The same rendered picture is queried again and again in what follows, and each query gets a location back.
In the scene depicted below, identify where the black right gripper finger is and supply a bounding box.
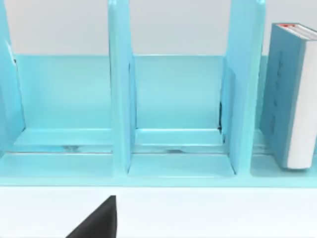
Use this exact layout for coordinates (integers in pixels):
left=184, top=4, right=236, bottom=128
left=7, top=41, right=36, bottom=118
left=65, top=195, right=117, bottom=238

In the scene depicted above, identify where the blue book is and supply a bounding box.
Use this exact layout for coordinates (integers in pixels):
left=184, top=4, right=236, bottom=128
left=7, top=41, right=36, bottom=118
left=259, top=22, right=317, bottom=170

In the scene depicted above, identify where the light blue rack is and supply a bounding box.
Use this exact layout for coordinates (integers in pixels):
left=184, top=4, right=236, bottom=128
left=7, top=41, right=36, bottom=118
left=0, top=0, right=317, bottom=188

